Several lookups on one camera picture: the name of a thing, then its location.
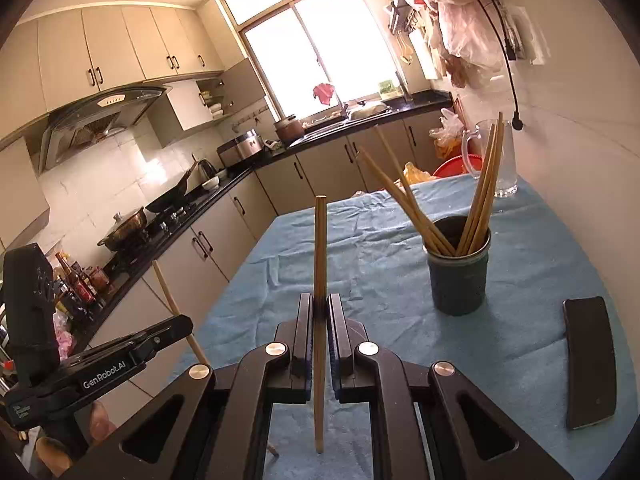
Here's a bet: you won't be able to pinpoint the cluster of sauce bottles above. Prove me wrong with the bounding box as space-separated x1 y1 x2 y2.
50 250 111 321

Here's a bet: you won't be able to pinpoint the crumpled plastic bags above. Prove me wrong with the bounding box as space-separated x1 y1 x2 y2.
52 310 76 361

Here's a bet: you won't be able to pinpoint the steel pot lid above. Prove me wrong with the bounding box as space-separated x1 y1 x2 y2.
346 101 391 121

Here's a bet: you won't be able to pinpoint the black range hood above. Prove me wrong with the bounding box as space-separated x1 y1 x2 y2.
37 85 173 176

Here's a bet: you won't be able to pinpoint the kitchen window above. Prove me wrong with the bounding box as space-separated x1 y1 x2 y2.
220 0 416 121

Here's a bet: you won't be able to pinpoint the blue tablecloth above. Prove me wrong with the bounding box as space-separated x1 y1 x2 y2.
167 172 628 480

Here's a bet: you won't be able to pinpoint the pink hanging plastic bag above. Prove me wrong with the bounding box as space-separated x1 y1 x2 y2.
435 0 506 73

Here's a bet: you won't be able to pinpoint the clear bag with orange contents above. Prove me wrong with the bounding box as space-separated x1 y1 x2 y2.
429 107 472 160

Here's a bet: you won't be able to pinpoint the brown clay pot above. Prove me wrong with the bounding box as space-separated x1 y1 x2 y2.
272 115 305 143

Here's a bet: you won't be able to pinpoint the steel pot with lid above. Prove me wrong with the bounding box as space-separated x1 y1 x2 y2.
97 207 149 252

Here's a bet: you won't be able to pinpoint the cream base cabinets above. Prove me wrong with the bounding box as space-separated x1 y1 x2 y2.
90 107 456 411

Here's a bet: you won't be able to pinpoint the stacked white dishes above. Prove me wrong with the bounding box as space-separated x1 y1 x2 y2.
200 91 223 118

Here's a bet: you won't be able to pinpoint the silver rice cooker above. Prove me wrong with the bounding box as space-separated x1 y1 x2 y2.
216 129 264 167

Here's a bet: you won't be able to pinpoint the black power cable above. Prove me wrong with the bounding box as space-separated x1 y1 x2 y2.
475 0 526 131

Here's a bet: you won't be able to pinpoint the hanging utensil rack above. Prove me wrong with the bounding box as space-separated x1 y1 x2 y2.
385 0 426 36

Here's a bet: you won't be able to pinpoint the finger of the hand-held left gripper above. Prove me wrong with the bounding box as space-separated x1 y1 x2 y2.
129 314 195 357

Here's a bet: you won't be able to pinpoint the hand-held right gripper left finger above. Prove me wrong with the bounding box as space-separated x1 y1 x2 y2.
60 293 315 480

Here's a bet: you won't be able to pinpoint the red plastic basin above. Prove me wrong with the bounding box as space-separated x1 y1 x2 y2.
432 155 485 178

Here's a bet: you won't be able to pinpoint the bundle of wooden chopsticks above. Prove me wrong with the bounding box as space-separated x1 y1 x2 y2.
356 111 506 258

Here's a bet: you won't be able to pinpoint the clear glass pitcher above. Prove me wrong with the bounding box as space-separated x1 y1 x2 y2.
461 119 519 198

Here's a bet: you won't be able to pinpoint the person's left hand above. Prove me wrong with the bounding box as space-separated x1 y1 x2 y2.
35 402 117 478

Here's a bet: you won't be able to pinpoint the cream wall cabinets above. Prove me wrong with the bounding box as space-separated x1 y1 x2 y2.
0 5 226 151

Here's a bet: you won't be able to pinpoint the yellow plastic bag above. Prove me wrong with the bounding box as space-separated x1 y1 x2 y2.
402 161 432 185

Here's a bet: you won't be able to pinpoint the dark green utensil holder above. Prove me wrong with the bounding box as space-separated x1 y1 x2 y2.
422 216 492 317

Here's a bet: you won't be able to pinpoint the black wok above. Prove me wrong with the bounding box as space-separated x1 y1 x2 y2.
145 160 198 213

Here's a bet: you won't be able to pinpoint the black rectangular pad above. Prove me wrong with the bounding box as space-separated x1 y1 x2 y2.
562 296 617 431

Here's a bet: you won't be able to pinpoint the black kitchen countertop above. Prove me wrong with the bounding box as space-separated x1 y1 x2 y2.
65 89 453 356

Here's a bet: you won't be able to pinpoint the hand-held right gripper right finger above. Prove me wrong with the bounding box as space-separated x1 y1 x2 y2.
327 293 576 480

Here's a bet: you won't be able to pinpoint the wall power socket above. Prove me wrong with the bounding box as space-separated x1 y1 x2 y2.
505 5 531 58

